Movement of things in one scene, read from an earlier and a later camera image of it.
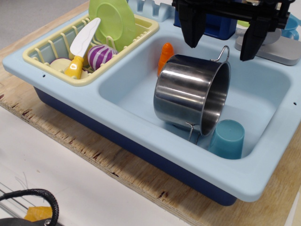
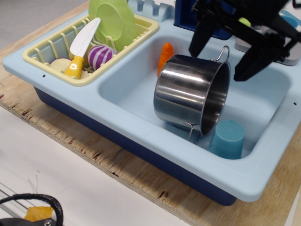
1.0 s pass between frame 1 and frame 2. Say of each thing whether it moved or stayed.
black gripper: moved
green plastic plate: stayed
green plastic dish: stayed
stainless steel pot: stayed
